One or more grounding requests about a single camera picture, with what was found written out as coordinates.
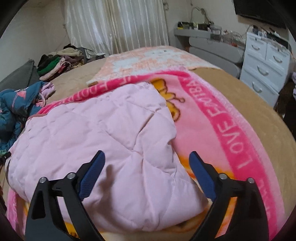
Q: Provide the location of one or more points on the white striped curtain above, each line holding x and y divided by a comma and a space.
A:
113, 27

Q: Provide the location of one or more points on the grey curved shelf unit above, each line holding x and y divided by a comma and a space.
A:
220, 54

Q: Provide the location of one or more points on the grey headboard cushion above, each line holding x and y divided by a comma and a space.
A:
26, 75

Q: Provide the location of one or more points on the blue floral comforter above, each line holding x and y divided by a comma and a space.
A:
17, 106

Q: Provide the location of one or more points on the white drawer cabinet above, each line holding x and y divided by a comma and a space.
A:
267, 65

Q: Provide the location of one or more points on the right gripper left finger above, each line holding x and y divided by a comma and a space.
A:
45, 220

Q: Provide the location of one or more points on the pile of folded clothes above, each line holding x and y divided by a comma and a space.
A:
70, 57

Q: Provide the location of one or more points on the pink quilted jacket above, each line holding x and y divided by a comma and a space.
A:
142, 187

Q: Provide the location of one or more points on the peach kitty blanket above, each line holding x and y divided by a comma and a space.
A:
145, 60

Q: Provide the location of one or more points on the black flat television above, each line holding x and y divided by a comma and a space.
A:
260, 11

